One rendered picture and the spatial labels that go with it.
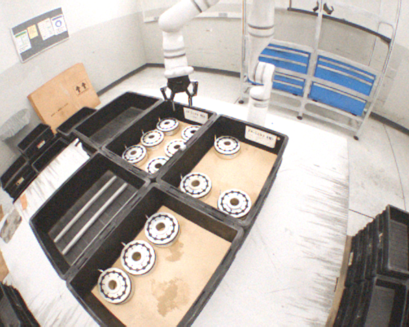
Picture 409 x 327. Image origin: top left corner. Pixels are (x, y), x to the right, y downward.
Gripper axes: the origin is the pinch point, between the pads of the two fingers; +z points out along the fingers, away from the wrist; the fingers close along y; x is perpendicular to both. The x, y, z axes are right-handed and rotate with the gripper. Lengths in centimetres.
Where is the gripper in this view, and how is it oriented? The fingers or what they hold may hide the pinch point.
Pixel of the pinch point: (181, 104)
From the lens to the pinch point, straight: 74.5
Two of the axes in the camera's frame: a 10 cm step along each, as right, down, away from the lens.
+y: -9.7, 2.2, -1.3
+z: 0.6, 6.8, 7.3
